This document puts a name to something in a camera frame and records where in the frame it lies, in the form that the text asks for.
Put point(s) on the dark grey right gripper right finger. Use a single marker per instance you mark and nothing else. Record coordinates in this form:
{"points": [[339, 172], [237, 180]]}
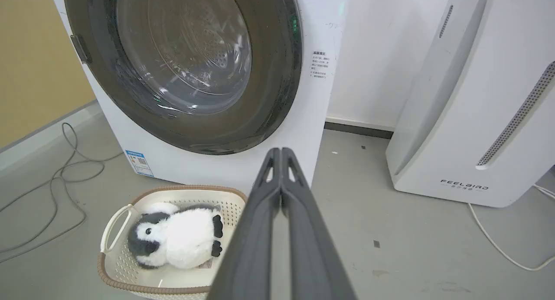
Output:
{"points": [[310, 248]]}

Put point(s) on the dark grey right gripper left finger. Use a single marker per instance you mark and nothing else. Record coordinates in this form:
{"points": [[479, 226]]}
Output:
{"points": [[253, 243]]}

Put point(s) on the white front-load washing machine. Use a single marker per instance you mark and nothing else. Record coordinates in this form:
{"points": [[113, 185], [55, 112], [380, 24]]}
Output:
{"points": [[277, 131]]}

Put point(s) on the dark round washing machine door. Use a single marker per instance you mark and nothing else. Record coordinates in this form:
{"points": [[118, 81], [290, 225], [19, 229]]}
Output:
{"points": [[269, 96]]}

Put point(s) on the plush penguin toy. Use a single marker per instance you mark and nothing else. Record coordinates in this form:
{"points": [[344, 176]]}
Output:
{"points": [[186, 237]]}

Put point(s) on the cream plastic laundry basket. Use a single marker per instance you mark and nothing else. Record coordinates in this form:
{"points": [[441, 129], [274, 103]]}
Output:
{"points": [[173, 278]]}

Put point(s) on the blue energy label sticker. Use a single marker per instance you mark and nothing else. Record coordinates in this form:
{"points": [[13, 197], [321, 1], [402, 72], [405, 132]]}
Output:
{"points": [[139, 163]]}

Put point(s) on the white Feelbird air purifier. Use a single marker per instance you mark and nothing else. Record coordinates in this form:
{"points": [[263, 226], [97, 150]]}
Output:
{"points": [[477, 96]]}

